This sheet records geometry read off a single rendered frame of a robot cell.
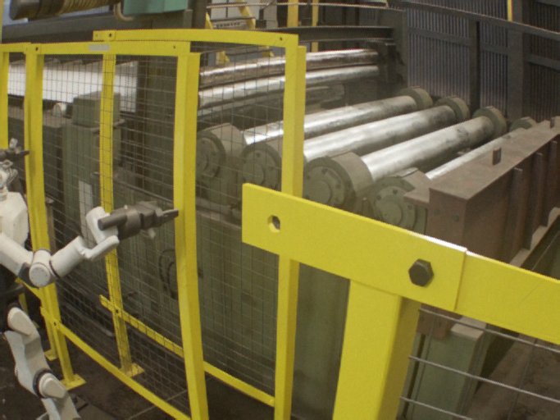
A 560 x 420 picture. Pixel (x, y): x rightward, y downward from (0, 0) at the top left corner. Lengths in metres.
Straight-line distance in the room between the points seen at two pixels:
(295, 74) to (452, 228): 0.76
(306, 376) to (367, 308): 2.63
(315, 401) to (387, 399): 2.63
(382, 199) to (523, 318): 2.18
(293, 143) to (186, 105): 0.41
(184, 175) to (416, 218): 0.97
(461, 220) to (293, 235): 1.79
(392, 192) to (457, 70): 9.70
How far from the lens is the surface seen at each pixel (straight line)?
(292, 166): 2.20
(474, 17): 5.19
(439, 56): 12.35
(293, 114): 2.16
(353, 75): 4.57
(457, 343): 2.63
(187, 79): 1.94
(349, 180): 2.73
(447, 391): 2.77
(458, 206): 2.31
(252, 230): 0.58
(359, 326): 0.55
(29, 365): 2.38
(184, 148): 1.99
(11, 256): 1.92
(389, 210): 2.61
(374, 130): 3.62
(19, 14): 2.68
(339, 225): 0.53
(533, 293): 0.47
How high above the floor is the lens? 2.04
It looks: 21 degrees down
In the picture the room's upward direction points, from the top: 2 degrees clockwise
